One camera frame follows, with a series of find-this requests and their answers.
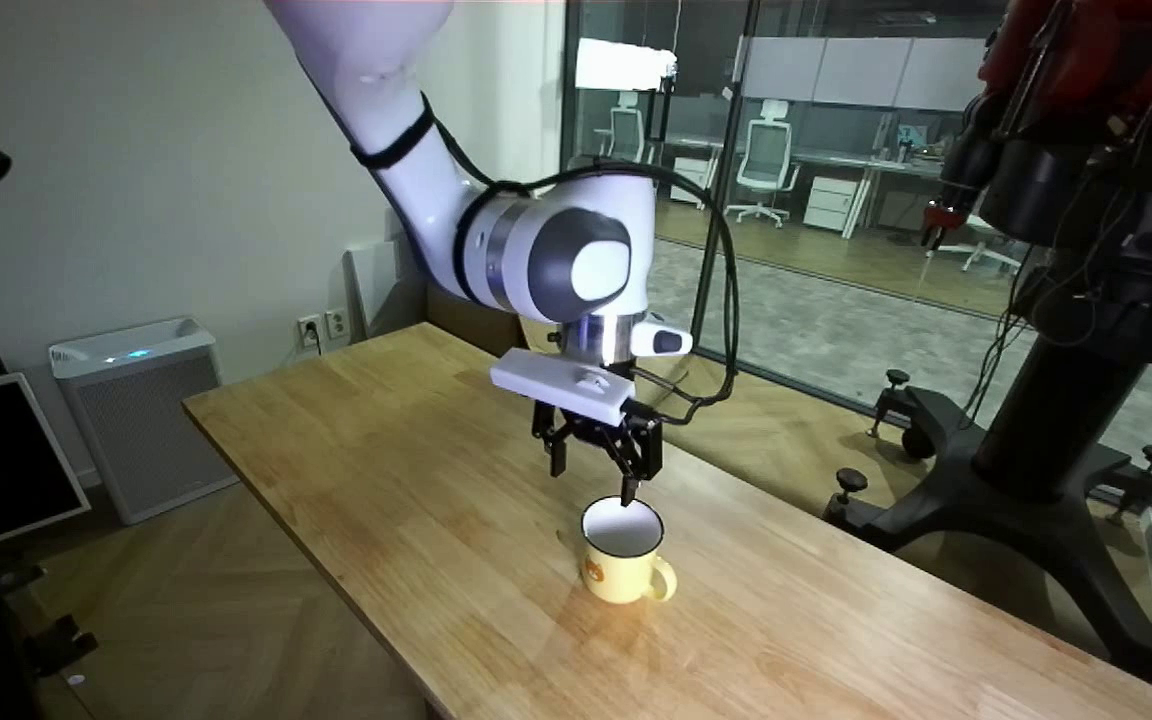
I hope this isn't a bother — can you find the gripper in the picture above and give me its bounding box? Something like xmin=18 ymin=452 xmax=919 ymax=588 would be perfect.
xmin=533 ymin=398 xmax=664 ymax=507

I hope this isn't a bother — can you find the red and black robot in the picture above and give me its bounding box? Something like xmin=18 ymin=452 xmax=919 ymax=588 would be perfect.
xmin=823 ymin=0 xmax=1152 ymax=703

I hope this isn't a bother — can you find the white board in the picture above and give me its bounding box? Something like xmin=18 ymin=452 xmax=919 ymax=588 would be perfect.
xmin=343 ymin=236 xmax=409 ymax=342

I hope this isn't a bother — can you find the white drawer cabinet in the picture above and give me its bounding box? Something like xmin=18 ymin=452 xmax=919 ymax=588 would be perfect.
xmin=803 ymin=175 xmax=860 ymax=234
xmin=670 ymin=155 xmax=719 ymax=208

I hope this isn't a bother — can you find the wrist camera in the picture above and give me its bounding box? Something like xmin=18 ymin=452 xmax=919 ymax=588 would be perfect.
xmin=489 ymin=347 xmax=637 ymax=427

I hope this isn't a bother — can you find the white air purifier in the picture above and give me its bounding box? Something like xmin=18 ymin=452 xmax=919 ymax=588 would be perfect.
xmin=48 ymin=317 xmax=241 ymax=526

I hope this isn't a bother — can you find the cardboard box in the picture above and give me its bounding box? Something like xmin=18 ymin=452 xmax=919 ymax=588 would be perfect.
xmin=423 ymin=283 xmax=527 ymax=358

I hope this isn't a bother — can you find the white office chair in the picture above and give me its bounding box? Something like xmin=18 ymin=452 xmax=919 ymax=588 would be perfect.
xmin=934 ymin=214 xmax=1024 ymax=274
xmin=724 ymin=99 xmax=803 ymax=230
xmin=594 ymin=90 xmax=649 ymax=167

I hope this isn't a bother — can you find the white desk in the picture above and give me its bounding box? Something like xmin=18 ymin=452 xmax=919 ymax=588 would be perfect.
xmin=664 ymin=134 xmax=949 ymax=241

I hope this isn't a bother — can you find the yellow mug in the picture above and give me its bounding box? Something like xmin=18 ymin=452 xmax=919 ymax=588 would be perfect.
xmin=579 ymin=496 xmax=679 ymax=605

